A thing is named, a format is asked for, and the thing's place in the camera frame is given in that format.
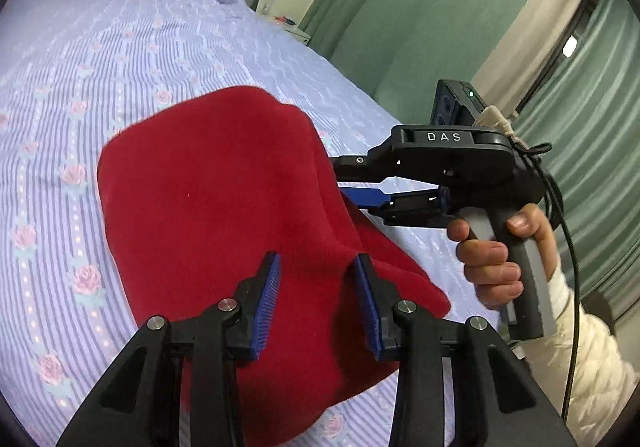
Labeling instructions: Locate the green curtain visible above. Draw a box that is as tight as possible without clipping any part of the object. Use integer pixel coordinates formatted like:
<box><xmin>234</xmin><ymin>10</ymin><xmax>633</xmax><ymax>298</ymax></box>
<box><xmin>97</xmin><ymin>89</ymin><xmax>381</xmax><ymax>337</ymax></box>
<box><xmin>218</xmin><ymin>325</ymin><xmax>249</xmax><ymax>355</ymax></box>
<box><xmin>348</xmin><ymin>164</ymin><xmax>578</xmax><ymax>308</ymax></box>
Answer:
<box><xmin>299</xmin><ymin>0</ymin><xmax>566</xmax><ymax>124</ymax></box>
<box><xmin>515</xmin><ymin>0</ymin><xmax>640</xmax><ymax>324</ymax></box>

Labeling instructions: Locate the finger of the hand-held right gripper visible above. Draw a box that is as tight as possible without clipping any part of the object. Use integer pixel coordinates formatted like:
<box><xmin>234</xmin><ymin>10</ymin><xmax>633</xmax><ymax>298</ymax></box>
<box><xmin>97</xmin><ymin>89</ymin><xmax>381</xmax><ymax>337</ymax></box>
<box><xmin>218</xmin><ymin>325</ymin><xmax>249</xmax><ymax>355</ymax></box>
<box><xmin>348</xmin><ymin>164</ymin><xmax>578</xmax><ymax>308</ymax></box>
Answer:
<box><xmin>339</xmin><ymin>184</ymin><xmax>453</xmax><ymax>229</ymax></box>
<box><xmin>330</xmin><ymin>151</ymin><xmax>401</xmax><ymax>184</ymax></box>

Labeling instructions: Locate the white nightstand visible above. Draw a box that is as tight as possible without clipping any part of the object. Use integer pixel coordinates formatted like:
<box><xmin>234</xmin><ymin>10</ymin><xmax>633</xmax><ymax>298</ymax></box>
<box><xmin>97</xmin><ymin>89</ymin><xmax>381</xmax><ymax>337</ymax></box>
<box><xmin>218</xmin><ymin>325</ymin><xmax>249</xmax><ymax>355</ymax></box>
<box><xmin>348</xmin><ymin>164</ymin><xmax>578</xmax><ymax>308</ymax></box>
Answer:
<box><xmin>272</xmin><ymin>17</ymin><xmax>312</xmax><ymax>46</ymax></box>

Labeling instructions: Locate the bed with purple floral sheet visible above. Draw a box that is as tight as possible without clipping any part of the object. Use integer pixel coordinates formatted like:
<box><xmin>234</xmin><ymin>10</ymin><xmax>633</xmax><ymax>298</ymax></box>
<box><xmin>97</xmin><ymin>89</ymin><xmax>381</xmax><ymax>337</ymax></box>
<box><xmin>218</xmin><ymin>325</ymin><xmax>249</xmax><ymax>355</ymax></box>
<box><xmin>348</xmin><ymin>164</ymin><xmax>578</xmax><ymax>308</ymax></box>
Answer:
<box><xmin>0</xmin><ymin>0</ymin><xmax>501</xmax><ymax>447</ymax></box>

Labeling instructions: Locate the beige curtain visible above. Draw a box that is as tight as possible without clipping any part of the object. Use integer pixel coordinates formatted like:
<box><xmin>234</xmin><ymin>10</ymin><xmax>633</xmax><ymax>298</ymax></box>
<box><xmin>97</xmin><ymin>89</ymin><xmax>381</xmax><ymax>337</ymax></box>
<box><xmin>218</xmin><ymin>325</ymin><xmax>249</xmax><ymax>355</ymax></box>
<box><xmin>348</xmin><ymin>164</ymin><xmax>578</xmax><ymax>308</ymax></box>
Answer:
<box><xmin>470</xmin><ymin>0</ymin><xmax>602</xmax><ymax>114</ymax></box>

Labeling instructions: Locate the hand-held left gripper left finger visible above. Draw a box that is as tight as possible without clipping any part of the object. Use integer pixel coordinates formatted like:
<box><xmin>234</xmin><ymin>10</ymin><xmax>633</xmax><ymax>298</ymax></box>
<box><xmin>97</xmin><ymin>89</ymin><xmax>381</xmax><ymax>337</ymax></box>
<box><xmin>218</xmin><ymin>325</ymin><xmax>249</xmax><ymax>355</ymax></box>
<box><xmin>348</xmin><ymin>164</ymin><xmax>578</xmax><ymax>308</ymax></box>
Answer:
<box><xmin>55</xmin><ymin>251</ymin><xmax>282</xmax><ymax>447</ymax></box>

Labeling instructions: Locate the red sweater with cartoon print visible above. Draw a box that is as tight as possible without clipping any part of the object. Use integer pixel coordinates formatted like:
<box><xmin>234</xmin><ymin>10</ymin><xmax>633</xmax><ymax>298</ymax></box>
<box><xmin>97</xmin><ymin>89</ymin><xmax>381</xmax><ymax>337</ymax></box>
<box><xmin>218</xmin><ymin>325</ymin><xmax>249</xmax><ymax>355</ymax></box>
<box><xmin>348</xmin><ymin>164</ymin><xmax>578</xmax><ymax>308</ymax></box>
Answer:
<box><xmin>96</xmin><ymin>86</ymin><xmax>451</xmax><ymax>447</ymax></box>

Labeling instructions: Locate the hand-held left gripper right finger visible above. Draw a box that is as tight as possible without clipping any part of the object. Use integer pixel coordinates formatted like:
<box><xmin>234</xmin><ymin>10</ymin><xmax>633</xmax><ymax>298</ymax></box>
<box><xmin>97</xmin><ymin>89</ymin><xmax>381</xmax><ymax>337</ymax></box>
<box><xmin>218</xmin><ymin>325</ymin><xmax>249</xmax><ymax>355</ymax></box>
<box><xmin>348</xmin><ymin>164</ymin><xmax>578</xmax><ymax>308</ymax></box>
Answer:
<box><xmin>352</xmin><ymin>253</ymin><xmax>578</xmax><ymax>447</ymax></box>

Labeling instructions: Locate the person's right forearm white sleeve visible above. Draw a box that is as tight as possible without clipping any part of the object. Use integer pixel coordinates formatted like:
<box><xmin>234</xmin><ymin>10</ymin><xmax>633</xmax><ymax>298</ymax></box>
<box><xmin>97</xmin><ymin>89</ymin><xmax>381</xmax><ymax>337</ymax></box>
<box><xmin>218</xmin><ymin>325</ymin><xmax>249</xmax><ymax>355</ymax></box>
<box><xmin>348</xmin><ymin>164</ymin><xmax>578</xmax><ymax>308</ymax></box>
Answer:
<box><xmin>520</xmin><ymin>271</ymin><xmax>637</xmax><ymax>447</ymax></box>

